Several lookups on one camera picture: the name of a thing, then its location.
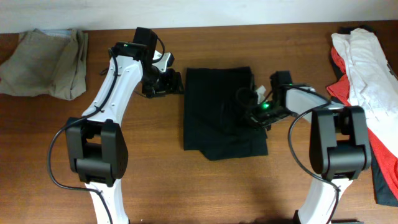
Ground black shorts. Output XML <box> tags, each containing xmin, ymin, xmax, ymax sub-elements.
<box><xmin>183</xmin><ymin>67</ymin><xmax>268</xmax><ymax>161</ymax></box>

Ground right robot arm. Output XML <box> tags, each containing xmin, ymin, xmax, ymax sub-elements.
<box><xmin>235</xmin><ymin>71</ymin><xmax>371</xmax><ymax>224</ymax></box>

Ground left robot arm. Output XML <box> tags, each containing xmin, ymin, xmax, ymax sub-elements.
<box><xmin>65</xmin><ymin>27</ymin><xmax>184</xmax><ymax>223</ymax></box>

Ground white shirt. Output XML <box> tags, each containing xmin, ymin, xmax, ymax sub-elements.
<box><xmin>331</xmin><ymin>28</ymin><xmax>397</xmax><ymax>154</ymax></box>

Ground light blue folded garment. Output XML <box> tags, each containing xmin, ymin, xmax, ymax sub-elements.
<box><xmin>40</xmin><ymin>30</ymin><xmax>72</xmax><ymax>39</ymax></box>

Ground folded khaki trousers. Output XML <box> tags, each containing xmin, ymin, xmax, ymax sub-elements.
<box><xmin>1</xmin><ymin>29</ymin><xmax>89</xmax><ymax>101</ymax></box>

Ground red mesh garment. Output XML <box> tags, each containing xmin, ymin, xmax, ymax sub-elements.
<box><xmin>326</xmin><ymin>48</ymin><xmax>397</xmax><ymax>207</ymax></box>

